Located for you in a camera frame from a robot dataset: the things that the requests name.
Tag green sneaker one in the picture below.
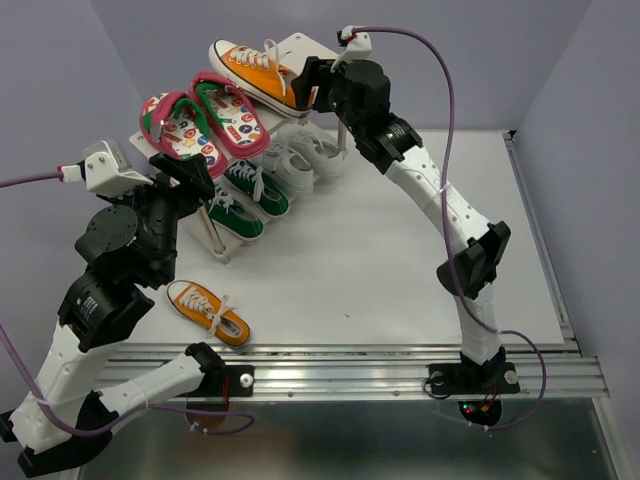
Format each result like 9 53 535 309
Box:
224 160 289 218
205 189 264 241

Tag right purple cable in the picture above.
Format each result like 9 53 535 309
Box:
352 25 547 431

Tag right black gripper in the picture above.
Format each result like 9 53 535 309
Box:
286 57 363 138

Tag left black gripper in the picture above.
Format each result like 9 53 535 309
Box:
110 150 221 281

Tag orange sneaker one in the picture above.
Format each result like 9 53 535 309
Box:
208 39 311 118
166 280 251 347

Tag aluminium mounting rail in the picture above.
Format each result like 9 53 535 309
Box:
89 344 611 404

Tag white sneaker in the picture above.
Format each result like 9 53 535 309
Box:
277 124 345 178

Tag purple cable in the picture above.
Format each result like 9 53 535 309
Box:
0 169 256 441
352 25 547 431

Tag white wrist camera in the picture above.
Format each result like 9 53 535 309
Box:
333 25 372 69
57 140 153 198

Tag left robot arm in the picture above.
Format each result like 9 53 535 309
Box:
1 55 315 478

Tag white sneaker one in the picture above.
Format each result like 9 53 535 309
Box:
257 140 314 196

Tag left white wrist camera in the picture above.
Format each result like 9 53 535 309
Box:
57 140 153 198

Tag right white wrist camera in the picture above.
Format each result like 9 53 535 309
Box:
333 25 372 69

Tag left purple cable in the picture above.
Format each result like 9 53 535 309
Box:
0 169 256 441

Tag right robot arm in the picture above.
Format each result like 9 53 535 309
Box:
315 60 520 398

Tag pink slipper one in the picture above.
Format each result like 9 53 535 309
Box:
139 92 229 179
188 71 270 159

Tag white two-tier shoe shelf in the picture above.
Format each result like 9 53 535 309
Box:
128 32 357 265

